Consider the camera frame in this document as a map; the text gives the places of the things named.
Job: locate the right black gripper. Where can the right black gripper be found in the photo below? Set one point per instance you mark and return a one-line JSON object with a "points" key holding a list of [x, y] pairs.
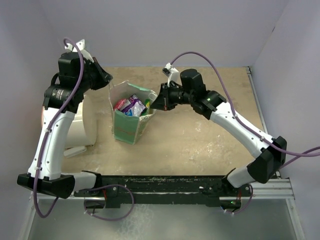
{"points": [[163, 101]]}

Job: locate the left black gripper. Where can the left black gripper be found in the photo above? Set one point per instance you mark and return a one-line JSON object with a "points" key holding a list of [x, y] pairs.
{"points": [[104, 77]]}

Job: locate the purple snack packet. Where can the purple snack packet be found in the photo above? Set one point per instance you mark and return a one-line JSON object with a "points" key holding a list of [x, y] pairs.
{"points": [[133, 107]]}

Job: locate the pink red snack packet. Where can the pink red snack packet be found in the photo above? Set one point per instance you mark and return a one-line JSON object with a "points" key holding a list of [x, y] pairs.
{"points": [[120, 104]]}

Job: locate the green patterned paper bag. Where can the green patterned paper bag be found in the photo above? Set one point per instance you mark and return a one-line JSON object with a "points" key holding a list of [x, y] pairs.
{"points": [[125, 128]]}

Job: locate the teal mint candy packet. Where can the teal mint candy packet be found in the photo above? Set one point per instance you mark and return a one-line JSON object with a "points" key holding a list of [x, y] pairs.
{"points": [[145, 113]]}

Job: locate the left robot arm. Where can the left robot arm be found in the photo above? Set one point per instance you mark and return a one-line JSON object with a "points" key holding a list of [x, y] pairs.
{"points": [[61, 101]]}

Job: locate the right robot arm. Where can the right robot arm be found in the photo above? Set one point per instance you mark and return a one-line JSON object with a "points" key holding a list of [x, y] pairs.
{"points": [[187, 88]]}

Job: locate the white paper roll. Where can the white paper roll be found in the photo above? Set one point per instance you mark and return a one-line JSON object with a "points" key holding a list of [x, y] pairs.
{"points": [[83, 129]]}

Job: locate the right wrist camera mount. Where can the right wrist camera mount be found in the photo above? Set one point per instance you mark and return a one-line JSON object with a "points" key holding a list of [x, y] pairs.
{"points": [[171, 72]]}

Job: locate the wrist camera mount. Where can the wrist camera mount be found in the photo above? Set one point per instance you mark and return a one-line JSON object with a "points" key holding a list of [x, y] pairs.
{"points": [[171, 72], [81, 46]]}

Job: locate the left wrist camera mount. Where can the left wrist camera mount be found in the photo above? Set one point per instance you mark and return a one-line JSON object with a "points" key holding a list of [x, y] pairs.
{"points": [[81, 46]]}

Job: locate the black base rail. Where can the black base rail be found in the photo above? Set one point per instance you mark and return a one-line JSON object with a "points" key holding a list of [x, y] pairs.
{"points": [[208, 190]]}

